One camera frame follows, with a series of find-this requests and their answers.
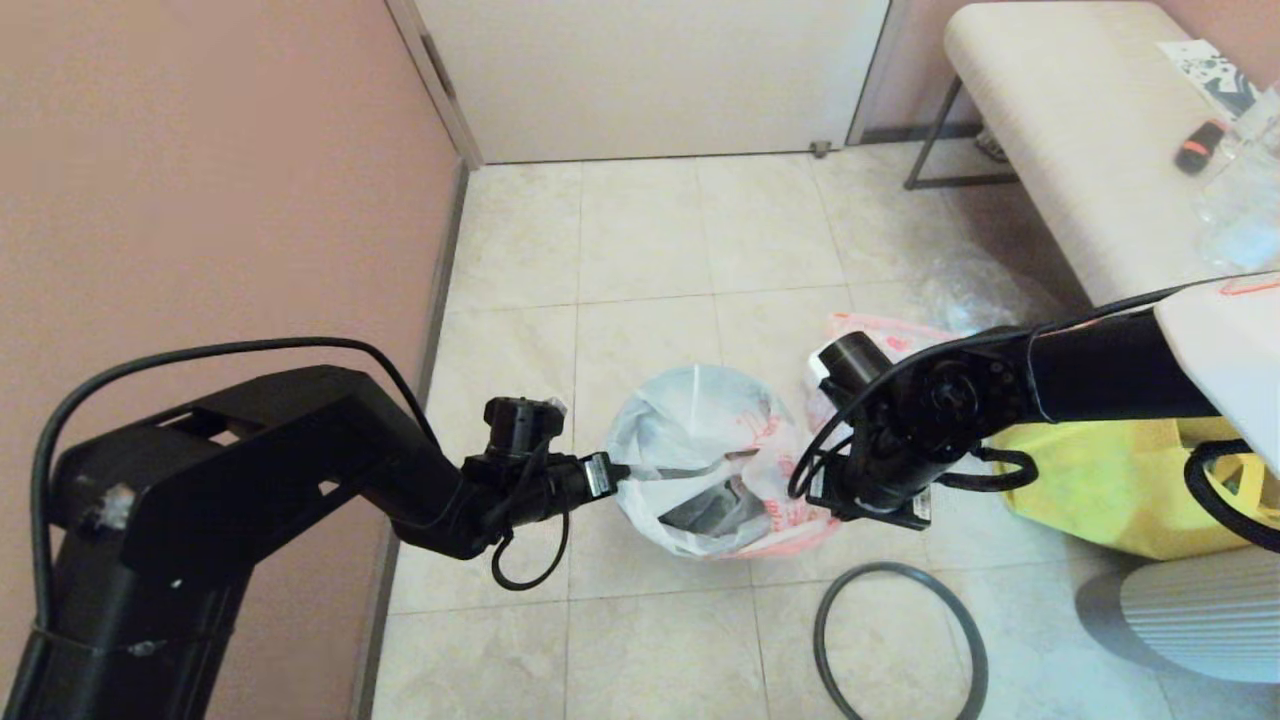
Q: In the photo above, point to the black trash bin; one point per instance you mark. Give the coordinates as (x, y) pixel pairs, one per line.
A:
(710, 510)

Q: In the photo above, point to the black and orange small device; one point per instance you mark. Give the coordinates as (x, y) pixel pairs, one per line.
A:
(1198, 146)

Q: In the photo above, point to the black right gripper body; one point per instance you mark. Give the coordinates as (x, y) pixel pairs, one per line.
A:
(870, 495)

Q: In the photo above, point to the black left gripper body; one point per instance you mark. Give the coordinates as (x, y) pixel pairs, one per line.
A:
(540, 485)

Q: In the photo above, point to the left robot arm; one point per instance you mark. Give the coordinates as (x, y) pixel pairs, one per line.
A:
(250, 450)

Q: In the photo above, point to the yellow tote bag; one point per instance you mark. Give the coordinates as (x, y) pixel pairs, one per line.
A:
(1100, 480)

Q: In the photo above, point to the grey ribbed round object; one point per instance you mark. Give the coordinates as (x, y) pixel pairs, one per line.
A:
(1200, 620)

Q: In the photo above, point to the clear plastic bottle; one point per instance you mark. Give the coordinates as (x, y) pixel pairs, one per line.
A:
(1245, 200)

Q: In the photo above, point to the white door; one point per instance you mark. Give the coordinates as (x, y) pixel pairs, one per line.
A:
(650, 80)

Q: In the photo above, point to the beige table with metal legs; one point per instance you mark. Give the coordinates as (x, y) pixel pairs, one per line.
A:
(1060, 120)

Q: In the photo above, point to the dark grey shoe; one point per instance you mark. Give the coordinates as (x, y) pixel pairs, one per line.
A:
(990, 147)

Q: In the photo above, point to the black and white leaflet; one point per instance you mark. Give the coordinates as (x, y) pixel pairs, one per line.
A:
(1205, 75)

